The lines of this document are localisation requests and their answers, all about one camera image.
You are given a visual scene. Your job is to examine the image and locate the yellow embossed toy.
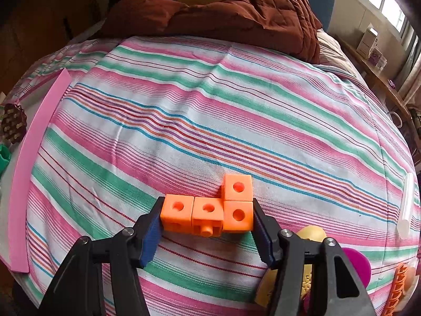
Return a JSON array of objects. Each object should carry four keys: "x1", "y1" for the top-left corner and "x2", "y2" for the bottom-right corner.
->
[{"x1": 255, "y1": 225, "x2": 328, "y2": 307}]

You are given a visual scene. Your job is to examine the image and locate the pink shallow cardboard box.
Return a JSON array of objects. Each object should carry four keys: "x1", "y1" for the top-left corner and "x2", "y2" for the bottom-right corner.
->
[{"x1": 0, "y1": 69, "x2": 72, "y2": 274}]

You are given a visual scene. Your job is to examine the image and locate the white carton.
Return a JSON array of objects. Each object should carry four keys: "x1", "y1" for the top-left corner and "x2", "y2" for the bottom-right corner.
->
[{"x1": 357, "y1": 23, "x2": 379, "y2": 56}]

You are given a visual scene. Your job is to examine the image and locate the white plastic tube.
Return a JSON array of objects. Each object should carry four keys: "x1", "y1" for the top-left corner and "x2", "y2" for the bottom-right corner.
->
[{"x1": 396, "y1": 173, "x2": 414, "y2": 239}]

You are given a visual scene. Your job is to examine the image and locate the magenta toy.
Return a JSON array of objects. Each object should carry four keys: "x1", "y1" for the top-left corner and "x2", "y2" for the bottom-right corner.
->
[{"x1": 303, "y1": 248, "x2": 372, "y2": 316}]

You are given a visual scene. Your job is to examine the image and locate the green toy press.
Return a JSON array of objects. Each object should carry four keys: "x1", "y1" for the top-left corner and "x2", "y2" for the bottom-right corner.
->
[{"x1": 0, "y1": 144, "x2": 12, "y2": 173}]

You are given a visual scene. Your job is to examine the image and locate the orange toy comb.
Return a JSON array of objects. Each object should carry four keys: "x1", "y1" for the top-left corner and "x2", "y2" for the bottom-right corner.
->
[{"x1": 383, "y1": 263, "x2": 410, "y2": 316}]

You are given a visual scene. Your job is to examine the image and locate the wooden shelf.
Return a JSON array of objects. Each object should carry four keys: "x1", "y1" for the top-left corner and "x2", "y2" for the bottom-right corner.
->
[{"x1": 339, "y1": 34, "x2": 412, "y2": 119}]

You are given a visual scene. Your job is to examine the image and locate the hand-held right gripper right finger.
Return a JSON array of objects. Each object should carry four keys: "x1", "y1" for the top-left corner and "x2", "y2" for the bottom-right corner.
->
[{"x1": 253, "y1": 198, "x2": 375, "y2": 316}]

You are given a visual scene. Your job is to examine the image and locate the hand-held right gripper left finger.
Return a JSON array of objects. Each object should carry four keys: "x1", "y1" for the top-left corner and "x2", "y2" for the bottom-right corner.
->
[{"x1": 39, "y1": 196, "x2": 165, "y2": 316}]

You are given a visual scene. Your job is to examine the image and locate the brown toy mold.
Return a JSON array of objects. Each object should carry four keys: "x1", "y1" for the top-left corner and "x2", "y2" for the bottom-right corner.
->
[{"x1": 1, "y1": 103, "x2": 28, "y2": 145}]

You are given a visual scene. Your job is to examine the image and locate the pale pillow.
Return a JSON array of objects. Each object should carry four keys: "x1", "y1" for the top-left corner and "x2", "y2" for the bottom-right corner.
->
[{"x1": 316, "y1": 29, "x2": 365, "y2": 80}]

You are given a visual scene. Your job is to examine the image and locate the beige curtain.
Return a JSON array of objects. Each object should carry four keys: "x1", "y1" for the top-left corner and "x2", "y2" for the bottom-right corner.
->
[{"x1": 395, "y1": 23, "x2": 421, "y2": 106}]

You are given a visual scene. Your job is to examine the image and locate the orange linked toy cubes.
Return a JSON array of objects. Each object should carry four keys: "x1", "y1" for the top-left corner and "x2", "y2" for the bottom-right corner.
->
[{"x1": 161, "y1": 173, "x2": 254, "y2": 238}]

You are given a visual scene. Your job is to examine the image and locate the brown quilt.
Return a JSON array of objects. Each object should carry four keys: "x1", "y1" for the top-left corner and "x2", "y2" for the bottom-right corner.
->
[{"x1": 99, "y1": 0, "x2": 323, "y2": 64}]

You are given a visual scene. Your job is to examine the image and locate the wooden wardrobe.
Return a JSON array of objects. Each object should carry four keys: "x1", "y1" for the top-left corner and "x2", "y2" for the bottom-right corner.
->
[{"x1": 0, "y1": 0, "x2": 109, "y2": 89}]

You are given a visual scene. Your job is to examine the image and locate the purple box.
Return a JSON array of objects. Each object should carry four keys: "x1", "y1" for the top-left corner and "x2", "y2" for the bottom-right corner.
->
[{"x1": 370, "y1": 49, "x2": 388, "y2": 70}]

